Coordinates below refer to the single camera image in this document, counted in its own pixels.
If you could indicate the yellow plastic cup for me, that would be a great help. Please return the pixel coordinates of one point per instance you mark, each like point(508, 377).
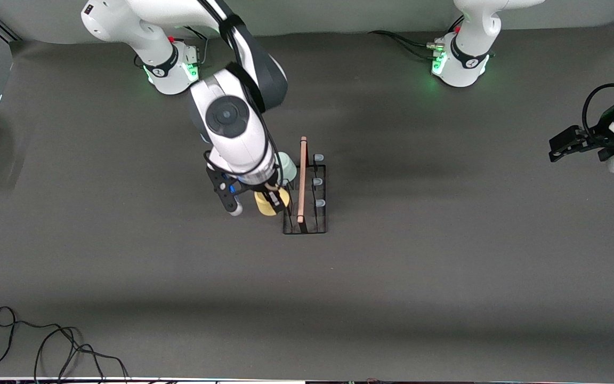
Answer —
point(263, 209)

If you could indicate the pale green plastic cup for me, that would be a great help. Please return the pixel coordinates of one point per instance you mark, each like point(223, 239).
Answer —
point(288, 165)

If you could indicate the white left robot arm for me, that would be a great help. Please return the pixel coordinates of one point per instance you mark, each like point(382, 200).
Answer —
point(472, 32)

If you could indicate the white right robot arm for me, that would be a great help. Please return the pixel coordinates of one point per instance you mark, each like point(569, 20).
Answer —
point(232, 138)

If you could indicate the dark grey table mat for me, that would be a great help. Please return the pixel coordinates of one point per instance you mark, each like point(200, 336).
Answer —
point(445, 266)

